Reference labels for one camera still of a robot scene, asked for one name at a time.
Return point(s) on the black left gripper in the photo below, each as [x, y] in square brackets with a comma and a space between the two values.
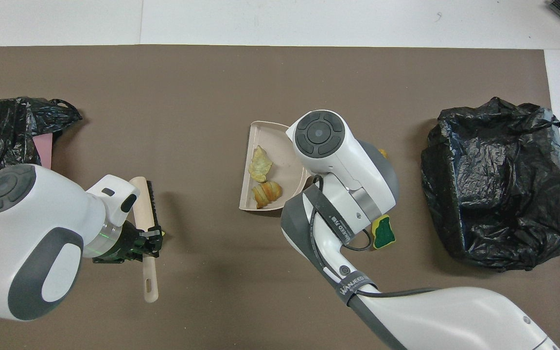
[127, 243]

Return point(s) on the beige brush with black bristles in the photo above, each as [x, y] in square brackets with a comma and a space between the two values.
[140, 204]

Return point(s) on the small orange striped croissant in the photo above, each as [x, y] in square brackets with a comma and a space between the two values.
[267, 193]

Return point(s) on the wide pale flaky pastry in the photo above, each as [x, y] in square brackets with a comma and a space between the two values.
[260, 164]

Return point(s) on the beige plastic dustpan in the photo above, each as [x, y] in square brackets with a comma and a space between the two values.
[280, 146]

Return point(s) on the green yellow sponge piece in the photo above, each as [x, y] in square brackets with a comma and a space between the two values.
[383, 233]

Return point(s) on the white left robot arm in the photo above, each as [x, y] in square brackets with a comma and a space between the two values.
[32, 233]

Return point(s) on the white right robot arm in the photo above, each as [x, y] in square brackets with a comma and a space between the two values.
[343, 160]

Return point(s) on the pink bin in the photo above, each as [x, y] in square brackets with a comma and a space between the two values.
[43, 150]

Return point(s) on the crumpled black trash bag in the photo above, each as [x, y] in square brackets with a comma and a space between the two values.
[3, 131]

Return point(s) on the open black bag-lined bin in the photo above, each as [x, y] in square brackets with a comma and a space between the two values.
[498, 194]

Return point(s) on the brown table mat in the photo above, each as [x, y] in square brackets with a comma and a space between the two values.
[212, 87]

